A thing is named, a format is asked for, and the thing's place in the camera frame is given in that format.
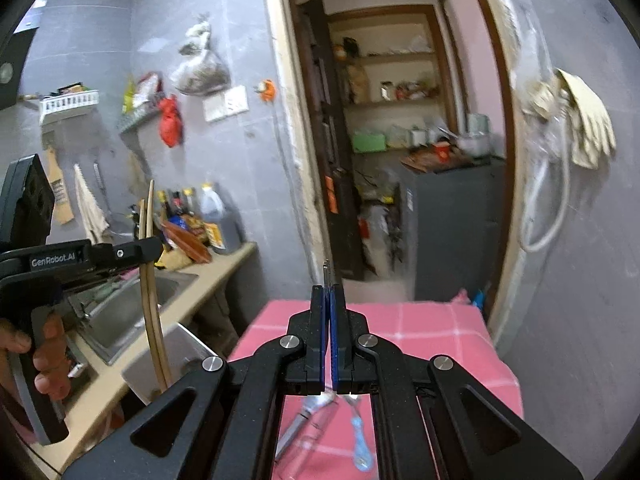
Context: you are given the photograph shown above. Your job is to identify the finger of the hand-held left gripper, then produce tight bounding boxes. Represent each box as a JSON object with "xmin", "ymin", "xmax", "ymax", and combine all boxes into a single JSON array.
[
  {"xmin": 62, "ymin": 261, "xmax": 151, "ymax": 293},
  {"xmin": 91, "ymin": 236, "xmax": 167, "ymax": 268}
]

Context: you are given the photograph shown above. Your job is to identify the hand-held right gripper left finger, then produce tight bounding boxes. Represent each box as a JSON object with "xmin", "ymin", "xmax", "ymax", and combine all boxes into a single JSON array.
[{"xmin": 64, "ymin": 285, "xmax": 332, "ymax": 480}]

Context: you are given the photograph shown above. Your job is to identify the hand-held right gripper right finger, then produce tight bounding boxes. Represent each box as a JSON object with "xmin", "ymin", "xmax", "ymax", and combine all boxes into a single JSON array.
[{"xmin": 330, "ymin": 284, "xmax": 585, "ymax": 480}]

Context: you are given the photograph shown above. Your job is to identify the wooden chopstick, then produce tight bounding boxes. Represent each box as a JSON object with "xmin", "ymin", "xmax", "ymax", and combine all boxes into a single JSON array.
[
  {"xmin": 148, "ymin": 179, "xmax": 174, "ymax": 391},
  {"xmin": 138, "ymin": 199, "xmax": 168, "ymax": 392}
]

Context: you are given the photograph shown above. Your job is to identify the white perforated utensil holder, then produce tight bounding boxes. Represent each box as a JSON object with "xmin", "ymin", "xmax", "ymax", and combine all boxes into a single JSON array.
[{"xmin": 122, "ymin": 322, "xmax": 227, "ymax": 407}]

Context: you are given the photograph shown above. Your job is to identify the person's left hand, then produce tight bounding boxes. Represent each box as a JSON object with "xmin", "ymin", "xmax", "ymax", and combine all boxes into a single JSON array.
[{"xmin": 0, "ymin": 312, "xmax": 72, "ymax": 401}]

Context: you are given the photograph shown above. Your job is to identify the wooden grater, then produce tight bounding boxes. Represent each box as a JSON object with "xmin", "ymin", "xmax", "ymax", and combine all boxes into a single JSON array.
[{"xmin": 43, "ymin": 145, "xmax": 76, "ymax": 226}]

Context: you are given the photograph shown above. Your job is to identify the steel sink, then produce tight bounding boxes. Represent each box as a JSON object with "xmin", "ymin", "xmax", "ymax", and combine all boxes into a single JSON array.
[{"xmin": 70, "ymin": 265, "xmax": 199, "ymax": 367}]

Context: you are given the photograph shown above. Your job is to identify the beige towel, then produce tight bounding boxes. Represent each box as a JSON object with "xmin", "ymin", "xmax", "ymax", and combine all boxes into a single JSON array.
[{"xmin": 73, "ymin": 163, "xmax": 111, "ymax": 246}]

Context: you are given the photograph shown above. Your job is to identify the hanging metal utensil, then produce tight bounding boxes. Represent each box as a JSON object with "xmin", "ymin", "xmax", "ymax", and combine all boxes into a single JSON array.
[{"xmin": 93, "ymin": 160, "xmax": 110, "ymax": 213}]

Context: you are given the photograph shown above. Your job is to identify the brown loofah scrubber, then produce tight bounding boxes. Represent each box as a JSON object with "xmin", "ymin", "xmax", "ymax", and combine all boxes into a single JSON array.
[{"xmin": 127, "ymin": 151, "xmax": 152, "ymax": 192}]

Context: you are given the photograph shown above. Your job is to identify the pink checked tablecloth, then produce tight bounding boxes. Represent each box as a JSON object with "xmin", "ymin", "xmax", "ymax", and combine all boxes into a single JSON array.
[{"xmin": 227, "ymin": 299, "xmax": 524, "ymax": 480}]

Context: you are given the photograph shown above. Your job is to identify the large dark liquid jug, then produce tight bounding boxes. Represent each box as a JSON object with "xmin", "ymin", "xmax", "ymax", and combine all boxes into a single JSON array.
[{"xmin": 198, "ymin": 183, "xmax": 243, "ymax": 255}]

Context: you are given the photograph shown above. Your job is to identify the beige kitchen counter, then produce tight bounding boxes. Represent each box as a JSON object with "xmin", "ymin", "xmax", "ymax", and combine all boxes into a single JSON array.
[{"xmin": 30, "ymin": 241, "xmax": 258, "ymax": 476}]

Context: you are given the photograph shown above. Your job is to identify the red plastic bag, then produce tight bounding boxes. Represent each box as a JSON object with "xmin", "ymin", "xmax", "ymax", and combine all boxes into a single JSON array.
[{"xmin": 158, "ymin": 94, "xmax": 184, "ymax": 149}]

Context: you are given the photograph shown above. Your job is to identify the grey cabinet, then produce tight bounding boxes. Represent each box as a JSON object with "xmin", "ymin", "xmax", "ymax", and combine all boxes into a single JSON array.
[{"xmin": 399, "ymin": 156, "xmax": 507, "ymax": 304}]

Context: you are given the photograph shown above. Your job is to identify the red seasoning packet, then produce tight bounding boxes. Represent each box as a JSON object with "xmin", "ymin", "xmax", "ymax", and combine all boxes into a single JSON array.
[{"xmin": 136, "ymin": 72, "xmax": 165, "ymax": 111}]

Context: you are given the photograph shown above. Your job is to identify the clear bag of dried goods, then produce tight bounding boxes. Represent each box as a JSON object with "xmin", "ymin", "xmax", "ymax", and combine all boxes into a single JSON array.
[{"xmin": 169, "ymin": 51, "xmax": 232, "ymax": 96}]

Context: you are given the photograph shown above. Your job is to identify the dark wooden door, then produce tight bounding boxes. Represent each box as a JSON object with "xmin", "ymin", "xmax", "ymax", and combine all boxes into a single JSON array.
[{"xmin": 296, "ymin": 0, "xmax": 367, "ymax": 282}]

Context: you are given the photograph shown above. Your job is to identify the wooden cutting board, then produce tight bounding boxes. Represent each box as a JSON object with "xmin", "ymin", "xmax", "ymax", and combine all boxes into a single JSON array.
[{"xmin": 399, "ymin": 150, "xmax": 475, "ymax": 174}]

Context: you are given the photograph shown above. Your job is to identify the green box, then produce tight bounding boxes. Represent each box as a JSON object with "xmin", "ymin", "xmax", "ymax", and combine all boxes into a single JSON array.
[{"xmin": 352, "ymin": 130, "xmax": 389, "ymax": 154}]

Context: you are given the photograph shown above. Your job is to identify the knotted white plastic bag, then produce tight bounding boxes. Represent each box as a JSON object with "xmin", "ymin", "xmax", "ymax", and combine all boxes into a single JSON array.
[{"xmin": 179, "ymin": 19, "xmax": 214, "ymax": 57}]

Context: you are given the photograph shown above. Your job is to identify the steel pot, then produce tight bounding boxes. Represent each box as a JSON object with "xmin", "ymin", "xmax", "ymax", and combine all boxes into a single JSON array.
[{"xmin": 457, "ymin": 129, "xmax": 492, "ymax": 159}]

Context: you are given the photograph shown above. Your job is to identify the wooden shelf unit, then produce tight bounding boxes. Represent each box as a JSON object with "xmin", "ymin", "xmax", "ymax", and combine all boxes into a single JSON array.
[{"xmin": 327, "ymin": 4, "xmax": 453, "ymax": 153}]

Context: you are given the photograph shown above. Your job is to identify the clear hanging plastic bag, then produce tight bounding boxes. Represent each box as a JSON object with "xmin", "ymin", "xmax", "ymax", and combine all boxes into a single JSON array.
[{"xmin": 517, "ymin": 20, "xmax": 558, "ymax": 161}]

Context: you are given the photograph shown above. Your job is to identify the cream rubber gloves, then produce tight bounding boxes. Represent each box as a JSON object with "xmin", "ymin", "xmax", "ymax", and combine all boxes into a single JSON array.
[{"xmin": 551, "ymin": 67, "xmax": 617, "ymax": 171}]

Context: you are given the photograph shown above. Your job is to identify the white wall basket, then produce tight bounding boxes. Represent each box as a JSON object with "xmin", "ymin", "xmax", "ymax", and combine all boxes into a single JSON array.
[{"xmin": 39, "ymin": 88, "xmax": 100, "ymax": 124}]

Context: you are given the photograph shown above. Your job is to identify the grey wall shelf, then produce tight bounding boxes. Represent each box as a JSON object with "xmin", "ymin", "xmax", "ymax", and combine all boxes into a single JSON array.
[{"xmin": 118, "ymin": 106, "xmax": 164, "ymax": 134}]

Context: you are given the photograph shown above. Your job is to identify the white wall switch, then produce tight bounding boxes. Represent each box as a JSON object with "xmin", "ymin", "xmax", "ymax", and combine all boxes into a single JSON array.
[{"xmin": 203, "ymin": 96, "xmax": 227, "ymax": 123}]

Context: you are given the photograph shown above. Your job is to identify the white wall socket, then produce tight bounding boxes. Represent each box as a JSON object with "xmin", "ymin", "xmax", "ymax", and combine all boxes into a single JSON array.
[{"xmin": 224, "ymin": 84, "xmax": 250, "ymax": 114}]

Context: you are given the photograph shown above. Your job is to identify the wooden door frame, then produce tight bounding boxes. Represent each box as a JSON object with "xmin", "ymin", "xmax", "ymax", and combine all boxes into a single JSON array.
[{"xmin": 260, "ymin": 0, "xmax": 531, "ymax": 356}]

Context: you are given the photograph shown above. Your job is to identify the white hose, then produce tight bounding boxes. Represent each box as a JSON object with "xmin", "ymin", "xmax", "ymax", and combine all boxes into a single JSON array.
[{"xmin": 519, "ymin": 110, "xmax": 572, "ymax": 254}]

